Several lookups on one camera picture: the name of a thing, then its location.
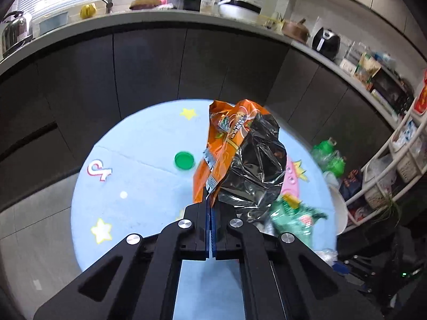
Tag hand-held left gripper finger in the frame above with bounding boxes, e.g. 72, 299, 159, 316
33, 187, 211, 320
211, 202, 384, 320

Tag white trash bin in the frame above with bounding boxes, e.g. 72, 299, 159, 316
329, 187, 348, 235

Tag orange snack bag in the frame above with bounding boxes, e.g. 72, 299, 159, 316
193, 99, 288, 224

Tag crumpled clear plastic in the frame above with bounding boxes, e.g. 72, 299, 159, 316
314, 248, 339, 267

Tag green snack packet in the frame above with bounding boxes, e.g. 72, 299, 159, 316
270, 195, 329, 245

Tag thin green plant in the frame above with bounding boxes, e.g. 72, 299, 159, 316
374, 190, 404, 224

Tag green bottle cap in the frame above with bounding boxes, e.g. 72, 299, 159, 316
174, 151, 195, 170

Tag white woven basket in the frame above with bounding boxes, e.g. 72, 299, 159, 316
363, 183, 389, 209
395, 155, 422, 184

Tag dark blue bag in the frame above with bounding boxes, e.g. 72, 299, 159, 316
338, 169, 364, 201

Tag blue printed tablecloth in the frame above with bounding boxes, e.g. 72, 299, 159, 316
71, 99, 337, 320

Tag green plastic bottle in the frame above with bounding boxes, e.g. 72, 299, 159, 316
322, 151, 347, 178
312, 137, 339, 170

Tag white storage rack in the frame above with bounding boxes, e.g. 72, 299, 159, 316
343, 107, 427, 234

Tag dark base cabinets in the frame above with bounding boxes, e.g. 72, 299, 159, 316
0, 23, 397, 241

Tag black microwave oven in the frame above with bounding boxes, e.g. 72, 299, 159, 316
370, 68, 414, 114

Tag green printed food bag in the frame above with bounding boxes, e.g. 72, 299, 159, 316
354, 53, 381, 90

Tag grey kitchen countertop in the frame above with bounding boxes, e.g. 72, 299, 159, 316
0, 7, 406, 130

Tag brown cooking pot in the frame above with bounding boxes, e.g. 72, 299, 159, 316
281, 18, 311, 45

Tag black air fryer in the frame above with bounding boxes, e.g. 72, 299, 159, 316
312, 27, 341, 61

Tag white rice cooker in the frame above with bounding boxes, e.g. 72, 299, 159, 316
218, 0, 262, 24

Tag blue basin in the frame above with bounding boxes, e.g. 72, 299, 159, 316
37, 11, 69, 35

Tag steel kettle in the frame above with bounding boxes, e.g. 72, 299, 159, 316
1, 11, 34, 57

